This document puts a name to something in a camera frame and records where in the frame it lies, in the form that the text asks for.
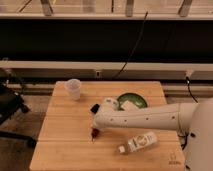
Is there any red chili pepper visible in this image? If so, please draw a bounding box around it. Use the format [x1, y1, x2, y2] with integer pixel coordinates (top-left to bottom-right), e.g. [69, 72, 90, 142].
[91, 129, 100, 141]

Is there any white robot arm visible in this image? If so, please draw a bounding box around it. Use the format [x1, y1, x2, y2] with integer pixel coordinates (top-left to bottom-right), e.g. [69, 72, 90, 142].
[92, 98, 213, 171]

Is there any black smartphone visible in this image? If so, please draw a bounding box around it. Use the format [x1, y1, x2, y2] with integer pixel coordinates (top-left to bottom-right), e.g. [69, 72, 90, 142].
[90, 104, 100, 114]

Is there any white sponge block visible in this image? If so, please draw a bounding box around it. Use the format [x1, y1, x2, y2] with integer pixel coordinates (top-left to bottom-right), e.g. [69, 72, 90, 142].
[121, 101, 137, 111]

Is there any green round plate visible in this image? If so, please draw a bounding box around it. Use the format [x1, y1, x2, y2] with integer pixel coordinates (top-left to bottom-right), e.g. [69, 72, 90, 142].
[117, 93, 148, 111]

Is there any clear plastic cup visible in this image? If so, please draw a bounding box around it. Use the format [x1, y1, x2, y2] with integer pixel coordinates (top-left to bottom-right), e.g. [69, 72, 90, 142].
[64, 79, 81, 100]

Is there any white plastic bottle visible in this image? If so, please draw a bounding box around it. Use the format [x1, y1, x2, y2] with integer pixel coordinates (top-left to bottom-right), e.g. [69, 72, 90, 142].
[118, 132, 158, 154]

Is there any black office chair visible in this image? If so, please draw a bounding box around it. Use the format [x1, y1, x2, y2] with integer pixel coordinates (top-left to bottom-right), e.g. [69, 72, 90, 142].
[0, 68, 37, 148]

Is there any white wall outlet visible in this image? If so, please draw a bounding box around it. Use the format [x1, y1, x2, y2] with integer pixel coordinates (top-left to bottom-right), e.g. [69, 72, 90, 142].
[96, 71, 101, 78]

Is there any black hanging cable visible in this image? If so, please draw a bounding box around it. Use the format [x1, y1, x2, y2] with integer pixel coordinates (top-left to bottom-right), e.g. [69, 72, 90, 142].
[112, 10, 150, 80]

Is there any black floor cable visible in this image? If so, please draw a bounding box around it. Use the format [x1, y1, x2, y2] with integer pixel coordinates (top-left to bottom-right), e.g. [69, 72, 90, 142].
[177, 76, 200, 151]

